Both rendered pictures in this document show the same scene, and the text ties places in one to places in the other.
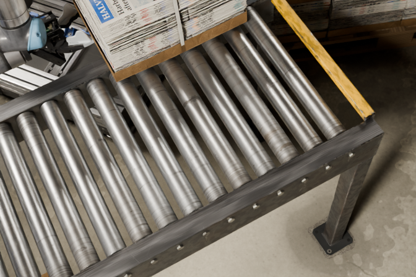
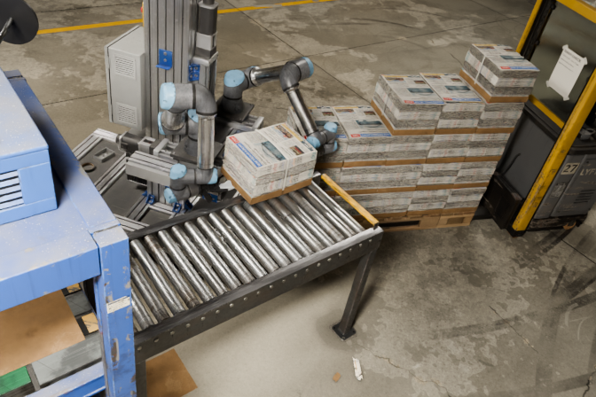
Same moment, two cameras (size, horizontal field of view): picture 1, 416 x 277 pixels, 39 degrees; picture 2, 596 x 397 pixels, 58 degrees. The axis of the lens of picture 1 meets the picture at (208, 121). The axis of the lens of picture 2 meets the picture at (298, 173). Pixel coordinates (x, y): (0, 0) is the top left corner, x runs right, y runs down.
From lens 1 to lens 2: 1.41 m
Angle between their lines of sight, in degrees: 28
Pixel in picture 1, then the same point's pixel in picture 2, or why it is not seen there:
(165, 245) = (289, 272)
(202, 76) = (293, 206)
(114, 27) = (262, 170)
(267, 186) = (334, 250)
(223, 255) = (279, 341)
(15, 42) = (205, 178)
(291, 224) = (318, 324)
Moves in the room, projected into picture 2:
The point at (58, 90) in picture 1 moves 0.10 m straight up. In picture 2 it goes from (218, 207) to (219, 191)
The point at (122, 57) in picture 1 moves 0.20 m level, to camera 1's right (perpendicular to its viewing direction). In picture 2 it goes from (257, 190) to (297, 187)
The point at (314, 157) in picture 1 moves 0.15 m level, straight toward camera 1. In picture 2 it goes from (354, 239) to (354, 261)
